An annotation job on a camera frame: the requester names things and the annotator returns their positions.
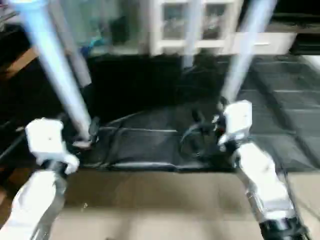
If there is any white glass-door cabinet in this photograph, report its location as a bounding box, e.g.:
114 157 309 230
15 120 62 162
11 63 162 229
148 0 246 56

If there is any white drawer unit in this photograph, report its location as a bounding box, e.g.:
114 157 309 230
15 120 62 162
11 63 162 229
230 31 301 55

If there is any brown wooden desk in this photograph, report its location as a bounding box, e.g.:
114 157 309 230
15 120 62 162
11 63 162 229
0 47 42 81

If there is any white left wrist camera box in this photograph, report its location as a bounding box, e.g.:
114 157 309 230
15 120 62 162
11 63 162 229
25 118 81 175

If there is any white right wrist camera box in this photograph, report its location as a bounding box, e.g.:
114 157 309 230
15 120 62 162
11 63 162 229
217 100 254 147

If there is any white flat panel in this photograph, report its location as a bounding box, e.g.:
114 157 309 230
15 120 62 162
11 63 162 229
304 53 320 77

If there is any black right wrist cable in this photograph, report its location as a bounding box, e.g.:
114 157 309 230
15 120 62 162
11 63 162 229
177 107 221 159

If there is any black work mat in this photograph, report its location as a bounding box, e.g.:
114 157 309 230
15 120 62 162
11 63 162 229
0 52 320 174

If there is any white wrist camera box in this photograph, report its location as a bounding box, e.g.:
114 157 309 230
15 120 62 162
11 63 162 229
25 118 81 175
217 100 254 147

